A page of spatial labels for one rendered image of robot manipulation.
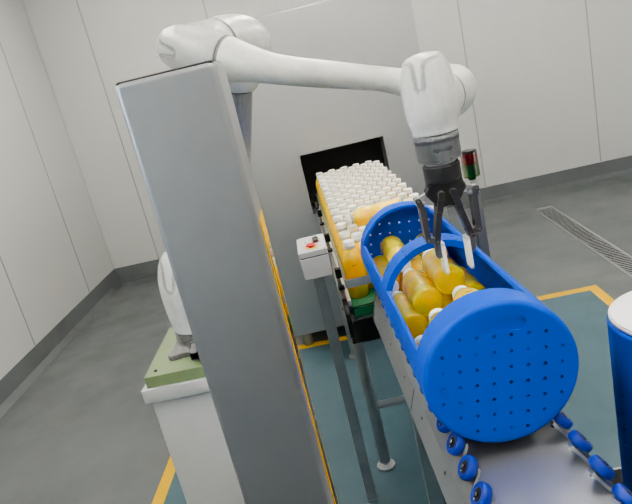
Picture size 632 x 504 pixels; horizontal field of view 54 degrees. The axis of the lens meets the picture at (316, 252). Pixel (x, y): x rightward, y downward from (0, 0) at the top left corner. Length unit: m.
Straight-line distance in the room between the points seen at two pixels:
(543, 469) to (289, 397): 0.85
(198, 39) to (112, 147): 5.14
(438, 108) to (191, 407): 0.99
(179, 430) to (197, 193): 1.39
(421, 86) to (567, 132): 5.44
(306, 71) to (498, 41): 5.07
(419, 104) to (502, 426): 0.62
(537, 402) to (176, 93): 0.98
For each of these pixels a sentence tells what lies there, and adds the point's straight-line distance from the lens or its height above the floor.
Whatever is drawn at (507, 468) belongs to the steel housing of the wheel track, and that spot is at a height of 0.93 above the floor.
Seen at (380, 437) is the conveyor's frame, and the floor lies 0.16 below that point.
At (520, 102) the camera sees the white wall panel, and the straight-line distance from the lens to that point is 6.43.
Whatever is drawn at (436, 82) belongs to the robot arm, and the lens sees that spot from 1.21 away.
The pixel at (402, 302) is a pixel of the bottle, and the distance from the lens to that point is 1.52.
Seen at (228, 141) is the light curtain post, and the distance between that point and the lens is 0.37.
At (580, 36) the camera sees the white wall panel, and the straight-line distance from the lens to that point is 6.59.
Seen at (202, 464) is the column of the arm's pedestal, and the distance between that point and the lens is 1.78.
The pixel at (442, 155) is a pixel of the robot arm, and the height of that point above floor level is 1.47.
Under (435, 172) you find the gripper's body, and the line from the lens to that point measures 1.24.
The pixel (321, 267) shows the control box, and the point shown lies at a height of 1.04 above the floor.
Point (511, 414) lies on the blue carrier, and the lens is 1.21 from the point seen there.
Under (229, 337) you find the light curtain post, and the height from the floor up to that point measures 1.53.
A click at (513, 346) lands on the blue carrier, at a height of 1.14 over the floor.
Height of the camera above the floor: 1.68
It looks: 16 degrees down
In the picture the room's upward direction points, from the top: 14 degrees counter-clockwise
